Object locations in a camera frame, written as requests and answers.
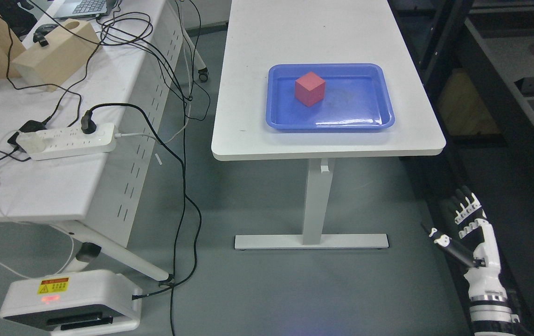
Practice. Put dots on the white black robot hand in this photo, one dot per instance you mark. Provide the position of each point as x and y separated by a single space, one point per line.
475 245

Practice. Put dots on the pink cube block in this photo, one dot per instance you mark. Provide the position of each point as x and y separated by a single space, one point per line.
310 89

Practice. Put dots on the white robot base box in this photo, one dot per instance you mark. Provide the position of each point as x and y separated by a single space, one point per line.
76 302

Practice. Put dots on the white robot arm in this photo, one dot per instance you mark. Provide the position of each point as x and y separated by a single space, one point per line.
491 315

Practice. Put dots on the black metal right shelf rack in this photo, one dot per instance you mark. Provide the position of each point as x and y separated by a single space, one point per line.
476 60

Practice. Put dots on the blue plastic tray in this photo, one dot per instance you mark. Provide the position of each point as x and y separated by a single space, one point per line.
356 99

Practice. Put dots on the white desk with tray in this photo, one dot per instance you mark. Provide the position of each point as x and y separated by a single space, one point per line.
264 33

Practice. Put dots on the white perforated side desk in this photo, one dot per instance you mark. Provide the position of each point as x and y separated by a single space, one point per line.
89 185

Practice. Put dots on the black power plug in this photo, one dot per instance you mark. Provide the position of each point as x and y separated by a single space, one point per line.
87 124

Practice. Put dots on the white power strip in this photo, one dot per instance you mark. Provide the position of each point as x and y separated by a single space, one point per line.
70 141

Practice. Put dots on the wooden box with hole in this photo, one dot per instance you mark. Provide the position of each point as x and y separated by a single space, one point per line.
70 45

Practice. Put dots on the white charger adapter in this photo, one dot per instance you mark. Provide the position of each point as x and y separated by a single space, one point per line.
31 142

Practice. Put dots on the black power adapter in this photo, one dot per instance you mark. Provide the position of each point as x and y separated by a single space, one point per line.
29 126

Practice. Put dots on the grey laptop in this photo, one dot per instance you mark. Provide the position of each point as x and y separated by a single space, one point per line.
77 9

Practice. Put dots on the black computer mouse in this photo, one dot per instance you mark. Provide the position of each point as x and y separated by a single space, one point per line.
41 33

